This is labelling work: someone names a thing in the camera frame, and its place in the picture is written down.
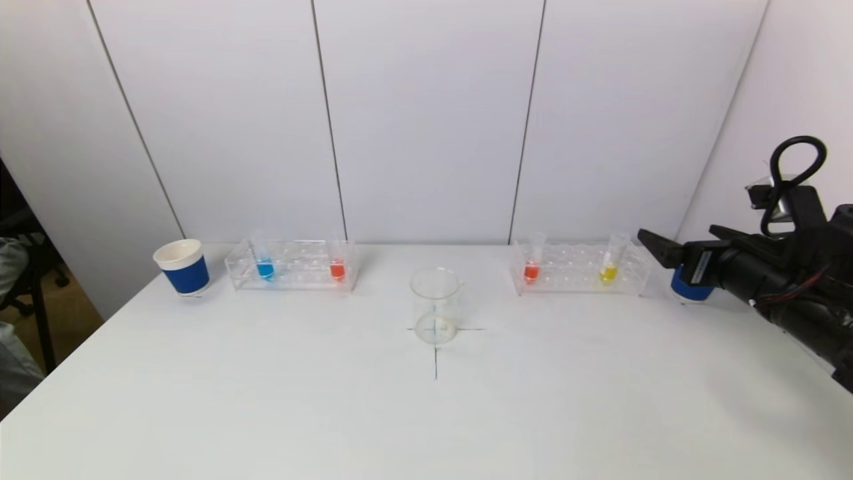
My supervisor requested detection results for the blue and white paper cup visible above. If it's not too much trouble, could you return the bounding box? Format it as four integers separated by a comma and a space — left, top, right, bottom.
153, 239, 211, 297
670, 263, 716, 304

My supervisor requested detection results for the black looped camera cable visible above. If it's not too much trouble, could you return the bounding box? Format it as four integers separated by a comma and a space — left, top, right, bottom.
760, 136, 828, 237

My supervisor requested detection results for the clear acrylic test tube rack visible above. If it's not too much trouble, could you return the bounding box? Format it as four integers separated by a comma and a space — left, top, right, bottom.
225, 239, 359, 292
510, 240, 652, 296

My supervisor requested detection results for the test tube with yellow pigment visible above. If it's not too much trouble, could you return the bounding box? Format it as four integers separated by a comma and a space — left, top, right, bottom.
599, 233, 630, 285

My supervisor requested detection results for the test tube with red pigment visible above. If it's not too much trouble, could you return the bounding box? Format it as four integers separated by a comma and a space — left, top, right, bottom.
523, 231, 548, 283
329, 233, 347, 282

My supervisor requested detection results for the clear glass beaker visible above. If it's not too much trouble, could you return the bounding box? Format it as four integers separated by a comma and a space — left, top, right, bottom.
409, 267, 465, 346

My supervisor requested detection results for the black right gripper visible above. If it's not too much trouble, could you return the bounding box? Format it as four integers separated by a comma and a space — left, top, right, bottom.
637, 224, 788, 309

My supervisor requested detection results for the person in grey trousers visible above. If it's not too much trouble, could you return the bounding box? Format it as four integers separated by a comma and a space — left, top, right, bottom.
0, 239, 44, 404

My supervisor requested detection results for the test tube with blue pigment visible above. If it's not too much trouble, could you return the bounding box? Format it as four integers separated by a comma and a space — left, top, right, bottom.
250, 230, 276, 281

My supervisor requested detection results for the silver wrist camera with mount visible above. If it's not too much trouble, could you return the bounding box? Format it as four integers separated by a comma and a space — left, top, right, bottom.
746, 175, 828, 234

